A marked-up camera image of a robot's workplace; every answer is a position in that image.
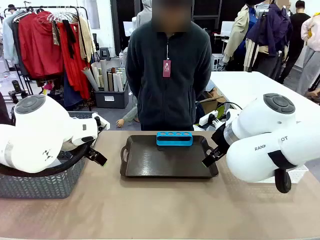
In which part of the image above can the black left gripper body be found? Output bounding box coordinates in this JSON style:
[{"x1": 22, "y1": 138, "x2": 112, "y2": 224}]
[{"x1": 84, "y1": 146, "x2": 98, "y2": 160}]

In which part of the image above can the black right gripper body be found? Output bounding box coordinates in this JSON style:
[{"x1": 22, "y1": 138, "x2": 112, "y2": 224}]
[{"x1": 211, "y1": 122, "x2": 228, "y2": 152}]

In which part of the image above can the white power strip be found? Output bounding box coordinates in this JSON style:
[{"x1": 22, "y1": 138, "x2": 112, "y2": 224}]
[{"x1": 198, "y1": 112, "x2": 219, "y2": 126}]

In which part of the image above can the cardboard box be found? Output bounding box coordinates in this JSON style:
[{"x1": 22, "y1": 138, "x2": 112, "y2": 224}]
[{"x1": 200, "y1": 90, "x2": 227, "y2": 115}]

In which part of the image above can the blue test tube rack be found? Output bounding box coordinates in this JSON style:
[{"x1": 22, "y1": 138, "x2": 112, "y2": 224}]
[{"x1": 156, "y1": 131, "x2": 194, "y2": 147}]

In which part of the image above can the grey plastic basket with label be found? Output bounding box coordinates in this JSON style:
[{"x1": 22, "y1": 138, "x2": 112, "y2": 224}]
[{"x1": 66, "y1": 110, "x2": 99, "y2": 148}]

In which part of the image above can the dark brown serving tray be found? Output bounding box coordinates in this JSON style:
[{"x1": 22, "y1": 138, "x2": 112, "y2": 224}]
[{"x1": 119, "y1": 134, "x2": 220, "y2": 179}]

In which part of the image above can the grey storage bin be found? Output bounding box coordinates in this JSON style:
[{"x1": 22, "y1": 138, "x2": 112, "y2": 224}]
[{"x1": 94, "y1": 86, "x2": 130, "y2": 109}]

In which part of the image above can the large grey plastic basket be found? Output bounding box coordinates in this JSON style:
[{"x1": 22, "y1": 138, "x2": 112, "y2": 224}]
[{"x1": 0, "y1": 149, "x2": 87, "y2": 200}]

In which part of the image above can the white table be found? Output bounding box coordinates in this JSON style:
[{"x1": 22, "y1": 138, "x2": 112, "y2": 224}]
[{"x1": 209, "y1": 71, "x2": 320, "y2": 121}]

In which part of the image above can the grey paper roll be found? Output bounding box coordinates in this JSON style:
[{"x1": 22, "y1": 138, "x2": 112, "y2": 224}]
[{"x1": 81, "y1": 66, "x2": 100, "y2": 92}]

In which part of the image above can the brown paper roll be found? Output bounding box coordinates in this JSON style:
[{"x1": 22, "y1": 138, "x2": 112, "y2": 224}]
[{"x1": 107, "y1": 70, "x2": 115, "y2": 92}]

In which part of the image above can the person in dark fleece jacket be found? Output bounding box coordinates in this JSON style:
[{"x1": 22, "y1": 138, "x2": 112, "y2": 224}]
[{"x1": 125, "y1": 0, "x2": 213, "y2": 132}]

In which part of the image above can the tall white paper roll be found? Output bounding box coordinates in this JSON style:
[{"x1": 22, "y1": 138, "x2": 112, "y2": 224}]
[{"x1": 99, "y1": 59, "x2": 110, "y2": 92}]

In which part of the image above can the red long dress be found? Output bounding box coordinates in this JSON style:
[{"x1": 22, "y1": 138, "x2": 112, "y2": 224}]
[{"x1": 57, "y1": 21, "x2": 91, "y2": 101}]

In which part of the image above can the white plastic basket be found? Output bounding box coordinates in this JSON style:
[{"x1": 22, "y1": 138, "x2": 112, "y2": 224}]
[{"x1": 248, "y1": 164, "x2": 310, "y2": 185}]

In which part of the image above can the dark red hang tag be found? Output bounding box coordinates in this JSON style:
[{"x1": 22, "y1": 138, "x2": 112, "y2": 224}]
[{"x1": 162, "y1": 59, "x2": 172, "y2": 78}]

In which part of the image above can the black device on stand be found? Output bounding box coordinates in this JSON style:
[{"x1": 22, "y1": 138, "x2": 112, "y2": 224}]
[{"x1": 7, "y1": 79, "x2": 29, "y2": 104}]

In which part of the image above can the black step stool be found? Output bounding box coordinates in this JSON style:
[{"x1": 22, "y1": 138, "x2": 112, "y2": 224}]
[{"x1": 99, "y1": 46, "x2": 112, "y2": 61}]

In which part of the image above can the mannequin in beige coat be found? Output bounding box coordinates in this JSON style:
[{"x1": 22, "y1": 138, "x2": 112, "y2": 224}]
[{"x1": 222, "y1": 2, "x2": 254, "y2": 72}]

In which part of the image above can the beige garment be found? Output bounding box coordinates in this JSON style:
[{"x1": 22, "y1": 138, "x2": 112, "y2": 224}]
[{"x1": 77, "y1": 15, "x2": 97, "y2": 63}]

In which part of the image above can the red jacket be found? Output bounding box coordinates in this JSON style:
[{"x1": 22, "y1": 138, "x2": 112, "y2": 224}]
[{"x1": 18, "y1": 10, "x2": 65, "y2": 79}]

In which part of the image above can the black scarf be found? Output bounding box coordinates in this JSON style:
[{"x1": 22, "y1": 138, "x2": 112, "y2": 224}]
[{"x1": 62, "y1": 19, "x2": 77, "y2": 60}]

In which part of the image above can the person in black clothes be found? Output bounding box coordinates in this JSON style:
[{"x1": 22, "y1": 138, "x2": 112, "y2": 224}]
[{"x1": 276, "y1": 0, "x2": 312, "y2": 85}]

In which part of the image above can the pale blue garment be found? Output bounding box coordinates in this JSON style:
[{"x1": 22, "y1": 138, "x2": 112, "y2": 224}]
[{"x1": 1, "y1": 10, "x2": 20, "y2": 66}]

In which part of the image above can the grey hooded figure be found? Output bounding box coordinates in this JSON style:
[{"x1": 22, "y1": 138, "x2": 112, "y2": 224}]
[{"x1": 135, "y1": 0, "x2": 154, "y2": 29}]

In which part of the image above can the black clothes rack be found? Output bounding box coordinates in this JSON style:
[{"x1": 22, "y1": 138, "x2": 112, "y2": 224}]
[{"x1": 3, "y1": 5, "x2": 93, "y2": 111}]

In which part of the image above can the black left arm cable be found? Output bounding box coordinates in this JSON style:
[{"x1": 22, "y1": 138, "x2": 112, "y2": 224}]
[{"x1": 0, "y1": 143, "x2": 90, "y2": 179}]

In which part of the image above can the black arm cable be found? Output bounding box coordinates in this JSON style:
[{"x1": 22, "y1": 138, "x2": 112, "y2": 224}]
[
  {"x1": 196, "y1": 100, "x2": 244, "y2": 111},
  {"x1": 0, "y1": 143, "x2": 90, "y2": 179}
]

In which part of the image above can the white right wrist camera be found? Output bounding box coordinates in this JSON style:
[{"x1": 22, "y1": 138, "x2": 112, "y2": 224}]
[{"x1": 211, "y1": 108, "x2": 241, "y2": 129}]

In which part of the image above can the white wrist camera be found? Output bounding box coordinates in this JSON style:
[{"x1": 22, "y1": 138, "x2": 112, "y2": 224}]
[
  {"x1": 90, "y1": 111, "x2": 111, "y2": 131},
  {"x1": 211, "y1": 108, "x2": 241, "y2": 129}
]

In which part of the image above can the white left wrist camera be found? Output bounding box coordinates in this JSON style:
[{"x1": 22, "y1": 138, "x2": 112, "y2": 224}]
[{"x1": 90, "y1": 111, "x2": 111, "y2": 131}]

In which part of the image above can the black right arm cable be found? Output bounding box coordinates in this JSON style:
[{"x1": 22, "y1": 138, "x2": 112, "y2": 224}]
[{"x1": 196, "y1": 100, "x2": 244, "y2": 111}]

